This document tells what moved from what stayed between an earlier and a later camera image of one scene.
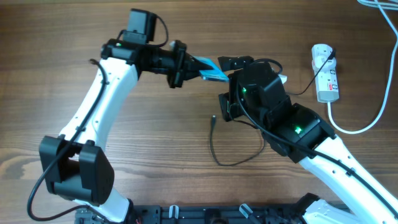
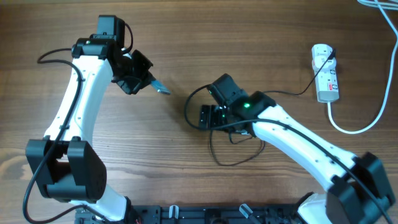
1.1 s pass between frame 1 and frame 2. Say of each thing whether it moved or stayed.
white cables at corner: stayed
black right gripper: moved
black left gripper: moved
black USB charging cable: stayed
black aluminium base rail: stayed
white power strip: stayed
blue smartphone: moved
